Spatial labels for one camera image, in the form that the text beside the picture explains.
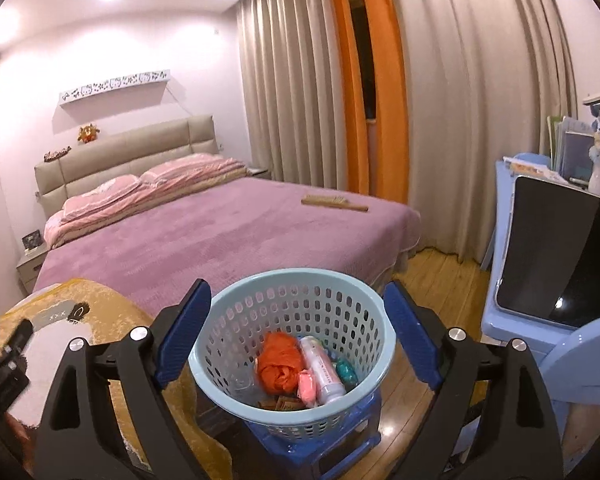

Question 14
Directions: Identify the teal small packet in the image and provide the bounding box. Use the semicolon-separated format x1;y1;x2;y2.
334;358;358;391

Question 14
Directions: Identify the pink peach drink bottle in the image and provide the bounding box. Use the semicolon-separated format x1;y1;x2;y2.
299;336;347;405

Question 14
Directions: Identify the brown cardboard box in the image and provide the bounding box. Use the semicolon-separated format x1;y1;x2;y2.
257;396;306;412

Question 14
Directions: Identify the orange plastic bag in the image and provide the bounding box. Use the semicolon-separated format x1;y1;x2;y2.
257;332;304;396

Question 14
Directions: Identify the pink foam packet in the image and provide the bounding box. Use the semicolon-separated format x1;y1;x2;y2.
297;370;317;408

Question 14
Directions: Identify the light blue plastic chair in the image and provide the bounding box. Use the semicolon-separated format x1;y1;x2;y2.
452;152;600;476

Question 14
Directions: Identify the grey bedside table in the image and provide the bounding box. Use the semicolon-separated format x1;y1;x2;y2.
16;243;48;295

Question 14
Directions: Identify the black tablet screen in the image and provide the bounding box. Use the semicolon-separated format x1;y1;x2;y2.
495;176;600;327

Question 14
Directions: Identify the blue plastic stool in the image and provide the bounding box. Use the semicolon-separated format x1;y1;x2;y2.
247;389;381;480

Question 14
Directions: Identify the beige padded headboard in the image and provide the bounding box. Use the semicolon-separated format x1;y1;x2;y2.
34;115;220;218

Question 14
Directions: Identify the bed with purple cover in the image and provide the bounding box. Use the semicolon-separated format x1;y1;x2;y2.
32;114;424;319

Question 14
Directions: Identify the left pink pillow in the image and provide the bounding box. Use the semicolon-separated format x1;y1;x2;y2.
62;174;140;222

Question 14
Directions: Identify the pink pillow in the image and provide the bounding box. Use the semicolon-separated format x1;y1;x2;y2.
140;154;235;185
62;174;140;222

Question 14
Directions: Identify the dark item on headboard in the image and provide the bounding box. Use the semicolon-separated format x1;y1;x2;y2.
43;146;72;162

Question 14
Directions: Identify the light blue plastic basket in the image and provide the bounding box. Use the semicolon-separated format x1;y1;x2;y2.
188;268;396;441

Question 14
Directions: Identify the orange plush toy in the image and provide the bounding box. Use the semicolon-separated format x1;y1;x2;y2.
78;124;99;144

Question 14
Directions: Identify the right pink pillow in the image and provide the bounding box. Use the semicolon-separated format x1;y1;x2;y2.
140;154;235;185

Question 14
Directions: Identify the orange curtain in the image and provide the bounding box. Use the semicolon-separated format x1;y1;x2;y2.
332;0;410;204

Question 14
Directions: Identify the stack of books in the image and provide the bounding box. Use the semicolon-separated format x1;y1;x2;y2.
547;116;594;186

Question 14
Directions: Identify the wooden brush on bed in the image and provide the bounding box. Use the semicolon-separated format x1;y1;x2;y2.
301;195;368;212

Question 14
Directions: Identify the beige curtain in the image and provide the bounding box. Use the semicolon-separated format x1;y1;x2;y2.
236;0;577;259

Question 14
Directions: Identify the small photo frame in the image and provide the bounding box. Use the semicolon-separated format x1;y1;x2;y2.
21;230;44;252

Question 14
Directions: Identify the white patterned wall shelf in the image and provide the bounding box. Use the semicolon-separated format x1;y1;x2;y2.
58;70;171;106

